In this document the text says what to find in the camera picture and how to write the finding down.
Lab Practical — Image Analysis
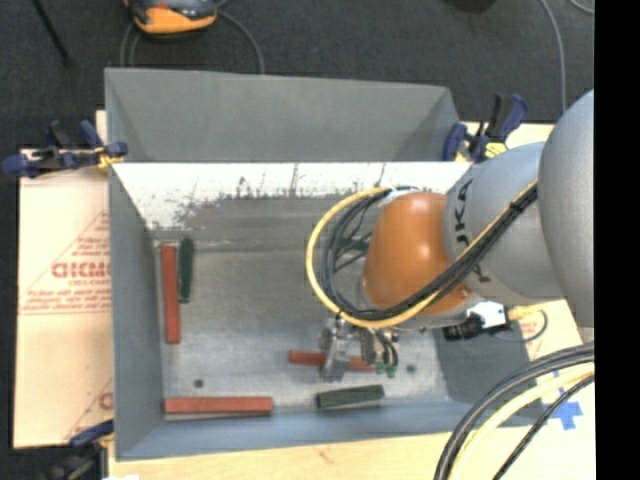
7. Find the brown cardboard board red print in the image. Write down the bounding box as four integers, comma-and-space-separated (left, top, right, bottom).
11, 166, 117, 450

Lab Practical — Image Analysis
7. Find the black cylinder on white bracket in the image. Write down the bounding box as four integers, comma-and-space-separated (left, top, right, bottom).
442, 301, 514, 342

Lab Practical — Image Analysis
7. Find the grey metal bin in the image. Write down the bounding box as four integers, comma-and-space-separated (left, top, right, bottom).
103, 67, 532, 462

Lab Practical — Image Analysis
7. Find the red-brown flat block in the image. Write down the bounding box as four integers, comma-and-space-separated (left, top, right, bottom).
160, 244, 182, 346
163, 395, 275, 418
287, 349, 377, 373

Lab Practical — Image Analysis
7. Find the dark green flat block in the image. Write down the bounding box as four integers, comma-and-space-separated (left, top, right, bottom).
314, 384, 386, 411
178, 237, 195, 304

